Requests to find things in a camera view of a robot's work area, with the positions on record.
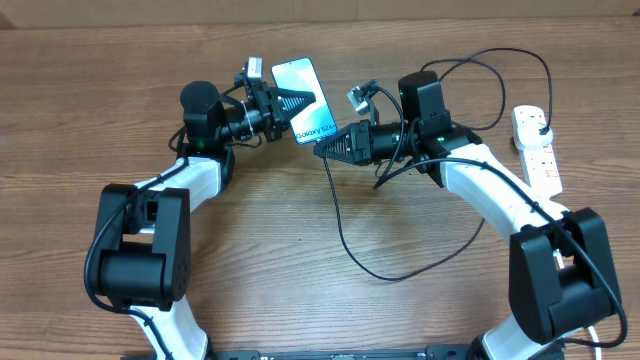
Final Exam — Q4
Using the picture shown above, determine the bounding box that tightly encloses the black USB charging cable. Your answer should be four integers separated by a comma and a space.
319, 47, 554, 283

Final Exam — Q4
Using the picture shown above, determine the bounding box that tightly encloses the white charger plug adapter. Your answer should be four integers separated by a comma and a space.
514, 124, 554, 151

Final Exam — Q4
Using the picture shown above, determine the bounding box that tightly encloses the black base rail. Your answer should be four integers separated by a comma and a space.
204, 344, 482, 360

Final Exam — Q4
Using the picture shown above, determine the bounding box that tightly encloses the Samsung Galaxy smartphone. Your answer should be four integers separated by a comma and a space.
271, 57, 337, 144

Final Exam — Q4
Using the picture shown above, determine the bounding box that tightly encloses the white power strip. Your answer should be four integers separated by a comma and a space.
510, 105, 563, 198

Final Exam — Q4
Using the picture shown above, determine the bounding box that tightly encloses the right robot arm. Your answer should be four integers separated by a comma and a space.
314, 71, 628, 359

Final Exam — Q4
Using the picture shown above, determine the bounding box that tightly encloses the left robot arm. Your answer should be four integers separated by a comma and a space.
83, 74, 325, 359

